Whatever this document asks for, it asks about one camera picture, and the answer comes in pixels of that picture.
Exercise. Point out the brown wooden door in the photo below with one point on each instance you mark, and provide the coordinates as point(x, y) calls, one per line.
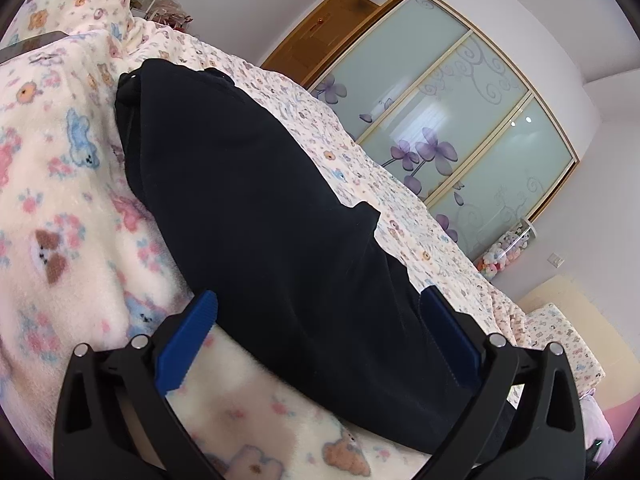
point(310, 45)

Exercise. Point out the light purple pillow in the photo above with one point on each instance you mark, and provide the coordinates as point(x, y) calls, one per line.
point(597, 425)

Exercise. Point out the white wall switch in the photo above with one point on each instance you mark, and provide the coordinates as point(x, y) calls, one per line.
point(556, 260)

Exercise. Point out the bear print pillow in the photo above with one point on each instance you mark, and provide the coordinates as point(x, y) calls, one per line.
point(565, 330)

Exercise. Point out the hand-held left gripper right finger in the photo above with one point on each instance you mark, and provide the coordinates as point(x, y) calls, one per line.
point(450, 345)

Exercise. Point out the sliding door wardrobe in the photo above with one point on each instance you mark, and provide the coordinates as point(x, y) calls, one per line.
point(450, 110)

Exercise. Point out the clear tube of plush toys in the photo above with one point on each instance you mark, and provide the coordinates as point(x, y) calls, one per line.
point(505, 252)

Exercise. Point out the frosted glass wardrobe door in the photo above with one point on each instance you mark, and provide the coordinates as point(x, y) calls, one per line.
point(400, 45)
point(460, 105)
point(505, 175)

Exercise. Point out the beige headboard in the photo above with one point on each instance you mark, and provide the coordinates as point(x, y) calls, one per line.
point(600, 310)

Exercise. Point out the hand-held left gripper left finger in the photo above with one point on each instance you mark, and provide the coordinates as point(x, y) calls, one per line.
point(184, 347)

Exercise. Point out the black pants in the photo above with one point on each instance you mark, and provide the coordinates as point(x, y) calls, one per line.
point(250, 210)

